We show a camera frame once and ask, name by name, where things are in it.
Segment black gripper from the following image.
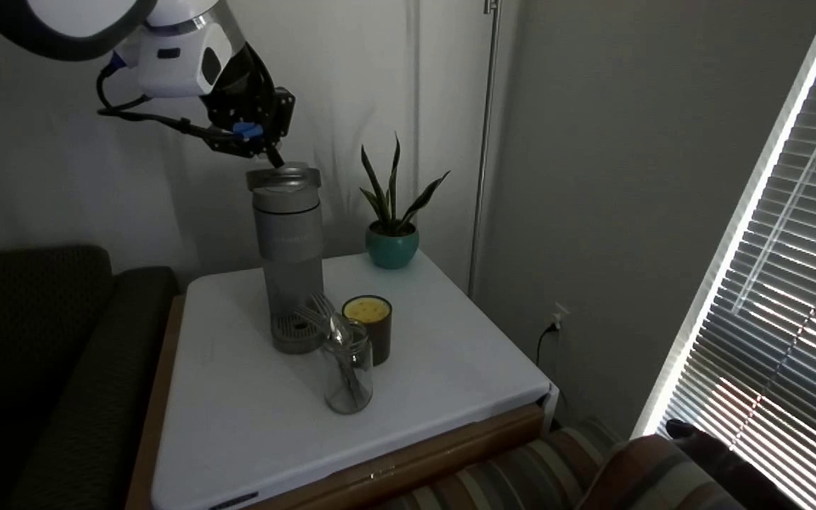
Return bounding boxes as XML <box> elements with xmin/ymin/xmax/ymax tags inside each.
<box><xmin>202</xmin><ymin>39</ymin><xmax>297</xmax><ymax>172</ymax></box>

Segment grey pod coffee maker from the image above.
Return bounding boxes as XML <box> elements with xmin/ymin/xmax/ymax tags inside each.
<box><xmin>245</xmin><ymin>160</ymin><xmax>332</xmax><ymax>356</ymax></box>

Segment snake plant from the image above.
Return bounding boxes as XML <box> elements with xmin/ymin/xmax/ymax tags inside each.
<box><xmin>357</xmin><ymin>135</ymin><xmax>453</xmax><ymax>237</ymax></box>

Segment teal plant pot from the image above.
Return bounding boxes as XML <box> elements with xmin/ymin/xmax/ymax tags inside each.
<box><xmin>364</xmin><ymin>221</ymin><xmax>423</xmax><ymax>272</ymax></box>

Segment yellow candle in dark glass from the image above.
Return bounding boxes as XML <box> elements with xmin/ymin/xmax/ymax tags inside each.
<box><xmin>340</xmin><ymin>291</ymin><xmax>396</xmax><ymax>369</ymax></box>

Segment clear glass jar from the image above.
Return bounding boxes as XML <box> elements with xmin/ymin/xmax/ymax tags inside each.
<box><xmin>318</xmin><ymin>308</ymin><xmax>378</xmax><ymax>417</ymax></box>

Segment dark fabric couch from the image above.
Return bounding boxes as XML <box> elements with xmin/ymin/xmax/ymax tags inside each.
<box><xmin>0</xmin><ymin>240</ymin><xmax>184</xmax><ymax>510</ymax></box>

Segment wooden side table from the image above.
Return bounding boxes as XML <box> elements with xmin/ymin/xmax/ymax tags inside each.
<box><xmin>123</xmin><ymin>291</ymin><xmax>551</xmax><ymax>510</ymax></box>

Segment striped fabric sofa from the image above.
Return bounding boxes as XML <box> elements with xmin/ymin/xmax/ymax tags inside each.
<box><xmin>368</xmin><ymin>420</ymin><xmax>808</xmax><ymax>510</ymax></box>

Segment window blinds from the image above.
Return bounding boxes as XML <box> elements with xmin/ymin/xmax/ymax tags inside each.
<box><xmin>630</xmin><ymin>0</ymin><xmax>816</xmax><ymax>510</ymax></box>

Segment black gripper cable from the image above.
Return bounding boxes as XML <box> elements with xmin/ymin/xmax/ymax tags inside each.
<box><xmin>94</xmin><ymin>56</ymin><xmax>218</xmax><ymax>143</ymax></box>

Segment white wall conduit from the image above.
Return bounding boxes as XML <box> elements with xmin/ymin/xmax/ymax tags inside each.
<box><xmin>466</xmin><ymin>0</ymin><xmax>504</xmax><ymax>296</ymax></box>

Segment white wall outlet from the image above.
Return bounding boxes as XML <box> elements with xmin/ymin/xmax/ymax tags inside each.
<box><xmin>544</xmin><ymin>296</ymin><xmax>573</xmax><ymax>340</ymax></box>

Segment black plugged wall cable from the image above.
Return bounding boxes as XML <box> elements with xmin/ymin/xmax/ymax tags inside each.
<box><xmin>529</xmin><ymin>319</ymin><xmax>565</xmax><ymax>374</ymax></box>

